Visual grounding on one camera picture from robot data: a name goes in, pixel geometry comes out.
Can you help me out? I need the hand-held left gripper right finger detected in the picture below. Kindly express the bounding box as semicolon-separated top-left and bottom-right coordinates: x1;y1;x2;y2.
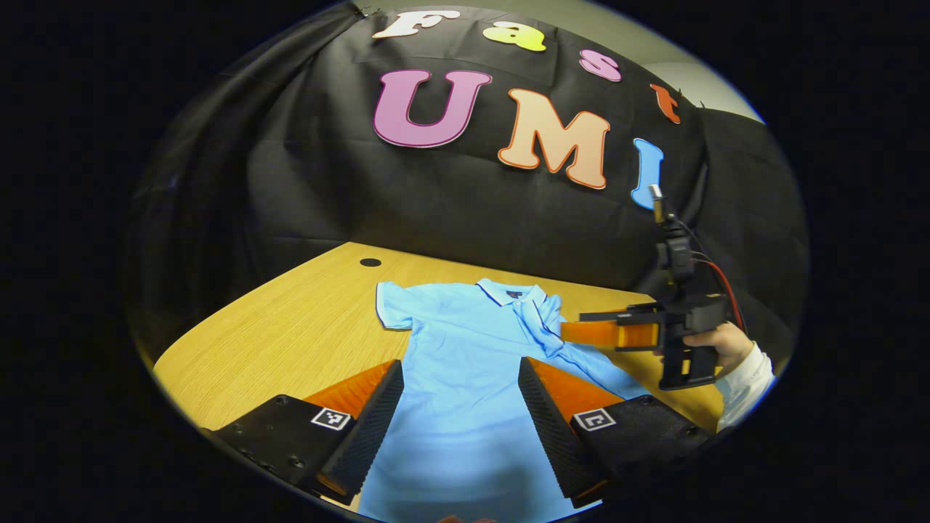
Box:
518;357;716;509

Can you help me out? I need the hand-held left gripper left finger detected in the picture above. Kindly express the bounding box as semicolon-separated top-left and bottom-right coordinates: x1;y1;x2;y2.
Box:
198;359;405;507

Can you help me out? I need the light blue T-shirt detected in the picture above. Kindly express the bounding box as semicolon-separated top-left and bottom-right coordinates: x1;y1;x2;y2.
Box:
356;278;655;523

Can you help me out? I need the black backdrop cloth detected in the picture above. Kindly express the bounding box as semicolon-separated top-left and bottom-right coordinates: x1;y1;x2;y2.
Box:
125;4;809;364

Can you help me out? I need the red cable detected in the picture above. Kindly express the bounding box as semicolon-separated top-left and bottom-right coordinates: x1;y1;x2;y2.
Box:
690;251;748;331

